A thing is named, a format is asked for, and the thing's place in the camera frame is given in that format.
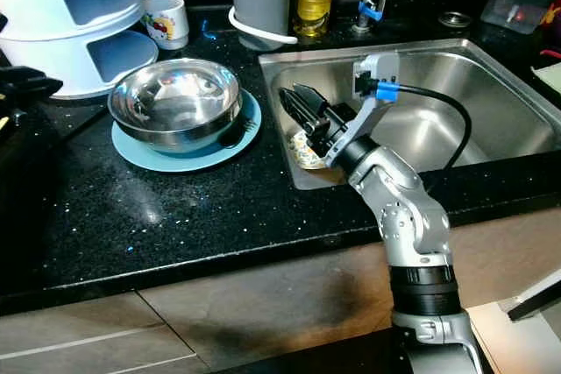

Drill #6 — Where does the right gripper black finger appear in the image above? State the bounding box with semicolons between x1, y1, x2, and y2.
279;89;316;134
291;83;327;117

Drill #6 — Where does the stainless steel bowl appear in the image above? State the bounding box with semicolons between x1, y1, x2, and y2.
108;57;242;152

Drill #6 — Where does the white yellow floral plate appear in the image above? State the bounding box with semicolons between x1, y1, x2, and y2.
289;129;330;171

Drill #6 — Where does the dark fork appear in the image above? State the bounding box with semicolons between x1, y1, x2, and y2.
224;120;251;147

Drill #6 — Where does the white plastic tiered rack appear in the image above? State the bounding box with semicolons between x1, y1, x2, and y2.
0;0;160;99

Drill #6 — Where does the white cartoon print mug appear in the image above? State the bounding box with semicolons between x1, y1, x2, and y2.
140;0;190;51

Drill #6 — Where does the light blue plate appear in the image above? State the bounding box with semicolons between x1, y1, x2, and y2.
110;89;262;173

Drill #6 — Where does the stainless steel sink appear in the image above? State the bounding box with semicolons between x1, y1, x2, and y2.
259;39;561;191

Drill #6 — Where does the round metal sink strainer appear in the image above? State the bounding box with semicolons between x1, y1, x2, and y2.
438;11;474;29

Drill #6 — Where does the clear plastic container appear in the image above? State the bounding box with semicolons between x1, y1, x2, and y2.
480;0;557;36

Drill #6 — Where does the pale green cloth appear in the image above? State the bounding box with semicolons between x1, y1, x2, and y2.
533;63;561;95

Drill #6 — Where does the white furniture panel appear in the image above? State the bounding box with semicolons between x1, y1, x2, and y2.
465;278;561;374

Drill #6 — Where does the black cable with blue plug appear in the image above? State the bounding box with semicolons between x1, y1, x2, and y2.
373;81;474;172

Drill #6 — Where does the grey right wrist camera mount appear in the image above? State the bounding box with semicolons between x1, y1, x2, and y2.
323;52;401;169

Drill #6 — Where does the white power cable with plug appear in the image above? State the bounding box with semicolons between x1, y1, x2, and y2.
228;0;404;46

